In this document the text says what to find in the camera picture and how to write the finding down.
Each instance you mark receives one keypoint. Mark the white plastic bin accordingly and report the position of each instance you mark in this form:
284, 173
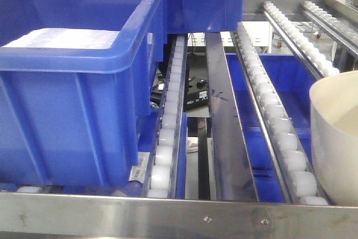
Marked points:
333, 118

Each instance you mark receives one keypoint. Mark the blue crate lower layer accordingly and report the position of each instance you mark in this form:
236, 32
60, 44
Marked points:
292, 82

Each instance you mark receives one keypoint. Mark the steel front shelf bar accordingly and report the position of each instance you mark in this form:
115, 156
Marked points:
80, 216

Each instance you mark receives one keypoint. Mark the black device below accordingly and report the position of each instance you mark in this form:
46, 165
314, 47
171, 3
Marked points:
197, 84

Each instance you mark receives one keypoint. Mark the white roller track left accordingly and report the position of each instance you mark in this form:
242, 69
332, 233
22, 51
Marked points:
174, 84

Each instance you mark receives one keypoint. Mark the white roller track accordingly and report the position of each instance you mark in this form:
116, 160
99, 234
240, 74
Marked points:
295, 174
174, 84
314, 61
338, 29

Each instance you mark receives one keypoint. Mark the blue crate rear top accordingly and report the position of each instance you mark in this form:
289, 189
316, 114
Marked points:
186, 16

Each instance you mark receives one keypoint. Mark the large blue crate front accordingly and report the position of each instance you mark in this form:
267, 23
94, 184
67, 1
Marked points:
73, 116

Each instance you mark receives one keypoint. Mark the white roller track middle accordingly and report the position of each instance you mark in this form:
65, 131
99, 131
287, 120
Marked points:
295, 174

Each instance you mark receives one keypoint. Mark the white contents in crate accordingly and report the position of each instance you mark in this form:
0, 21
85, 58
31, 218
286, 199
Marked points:
65, 38

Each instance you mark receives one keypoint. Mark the white roller track far right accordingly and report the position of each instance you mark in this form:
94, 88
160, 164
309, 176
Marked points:
338, 29

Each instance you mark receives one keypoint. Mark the steel divider rail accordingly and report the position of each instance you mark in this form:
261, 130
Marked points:
232, 169

